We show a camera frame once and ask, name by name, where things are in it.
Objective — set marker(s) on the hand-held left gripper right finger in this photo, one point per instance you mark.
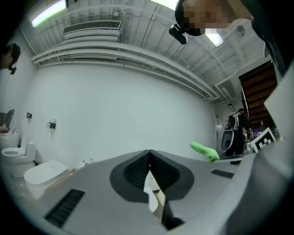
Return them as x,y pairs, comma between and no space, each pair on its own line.
206,183

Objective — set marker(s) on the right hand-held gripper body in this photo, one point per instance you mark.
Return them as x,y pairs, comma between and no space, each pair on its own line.
263,141

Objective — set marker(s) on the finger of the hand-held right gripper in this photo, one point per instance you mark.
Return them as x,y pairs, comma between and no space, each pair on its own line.
229,159

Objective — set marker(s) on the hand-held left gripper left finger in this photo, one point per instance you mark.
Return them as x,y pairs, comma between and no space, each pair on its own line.
96,183

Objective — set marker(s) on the green cloth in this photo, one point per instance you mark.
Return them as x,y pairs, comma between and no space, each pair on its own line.
204,151

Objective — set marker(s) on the white toilet lid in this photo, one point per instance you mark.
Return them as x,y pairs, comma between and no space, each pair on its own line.
153,202

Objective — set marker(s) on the white toilet tank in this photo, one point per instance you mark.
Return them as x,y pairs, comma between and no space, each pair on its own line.
151,181

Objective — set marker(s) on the white open toilet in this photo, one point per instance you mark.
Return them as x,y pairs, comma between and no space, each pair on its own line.
16,160

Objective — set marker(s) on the plastic-wrapped white foam part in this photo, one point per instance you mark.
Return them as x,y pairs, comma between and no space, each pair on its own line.
80,165

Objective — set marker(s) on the brown wooden staircase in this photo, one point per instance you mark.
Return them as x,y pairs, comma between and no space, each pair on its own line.
257,91

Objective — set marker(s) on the person's black shirt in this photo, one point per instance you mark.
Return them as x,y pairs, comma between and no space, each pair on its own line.
271,34

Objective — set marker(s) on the round ceiling detector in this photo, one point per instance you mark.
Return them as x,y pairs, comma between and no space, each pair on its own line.
240,31

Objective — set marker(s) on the ceiling light panel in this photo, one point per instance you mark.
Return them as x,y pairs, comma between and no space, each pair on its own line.
214,37
165,3

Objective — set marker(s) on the white ceiling ducts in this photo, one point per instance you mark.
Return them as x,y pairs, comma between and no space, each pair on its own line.
114,54

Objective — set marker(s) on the person's head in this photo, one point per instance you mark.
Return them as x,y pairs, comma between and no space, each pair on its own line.
206,13

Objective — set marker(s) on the white ceiling air conditioner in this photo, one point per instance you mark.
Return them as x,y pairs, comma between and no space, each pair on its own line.
92,27

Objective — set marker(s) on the long ceiling light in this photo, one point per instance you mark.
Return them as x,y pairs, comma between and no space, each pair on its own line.
48,12

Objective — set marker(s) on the black wall bracket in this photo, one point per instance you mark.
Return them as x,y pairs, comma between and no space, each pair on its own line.
29,115
52,125

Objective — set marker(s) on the black head camera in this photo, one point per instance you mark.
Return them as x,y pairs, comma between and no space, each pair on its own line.
178,34

